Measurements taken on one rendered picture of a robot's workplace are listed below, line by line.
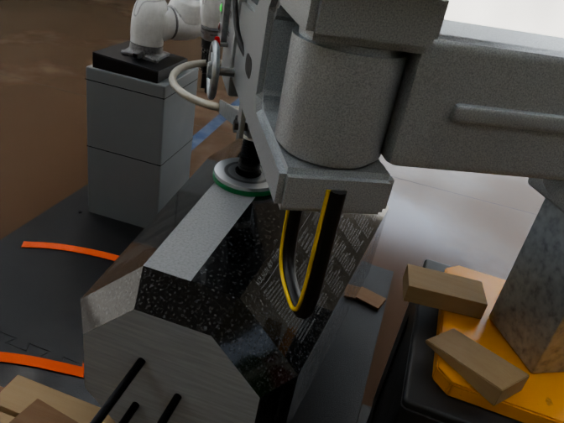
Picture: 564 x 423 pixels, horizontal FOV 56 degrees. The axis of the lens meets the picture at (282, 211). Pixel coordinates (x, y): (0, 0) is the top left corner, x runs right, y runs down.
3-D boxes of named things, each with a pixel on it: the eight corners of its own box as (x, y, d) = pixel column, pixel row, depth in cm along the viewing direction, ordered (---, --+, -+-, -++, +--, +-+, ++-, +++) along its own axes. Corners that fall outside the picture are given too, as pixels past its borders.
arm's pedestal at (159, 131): (74, 215, 282) (68, 65, 242) (122, 177, 325) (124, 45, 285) (161, 241, 275) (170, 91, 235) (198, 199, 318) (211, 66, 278)
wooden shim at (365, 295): (385, 300, 261) (386, 298, 260) (377, 310, 253) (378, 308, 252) (341, 278, 271) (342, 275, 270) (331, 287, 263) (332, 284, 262)
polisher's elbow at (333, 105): (362, 130, 105) (389, 28, 95) (394, 175, 88) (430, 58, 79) (267, 120, 101) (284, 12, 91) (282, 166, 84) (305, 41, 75)
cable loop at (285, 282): (311, 338, 103) (348, 195, 87) (294, 338, 102) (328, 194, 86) (288, 265, 122) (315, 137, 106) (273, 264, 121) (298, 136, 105)
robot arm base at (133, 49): (116, 54, 246) (117, 43, 243) (135, 46, 265) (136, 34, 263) (154, 65, 245) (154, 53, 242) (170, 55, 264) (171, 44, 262)
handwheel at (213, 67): (245, 111, 137) (253, 53, 130) (206, 107, 135) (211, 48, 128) (238, 91, 150) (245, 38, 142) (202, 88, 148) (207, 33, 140)
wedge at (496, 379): (521, 390, 116) (530, 374, 114) (493, 407, 111) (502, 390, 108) (451, 331, 130) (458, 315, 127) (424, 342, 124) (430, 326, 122)
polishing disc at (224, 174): (218, 190, 158) (218, 187, 157) (210, 159, 175) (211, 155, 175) (287, 193, 164) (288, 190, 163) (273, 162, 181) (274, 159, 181)
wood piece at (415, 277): (475, 295, 144) (482, 280, 141) (481, 319, 135) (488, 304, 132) (402, 278, 146) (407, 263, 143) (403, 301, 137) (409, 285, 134)
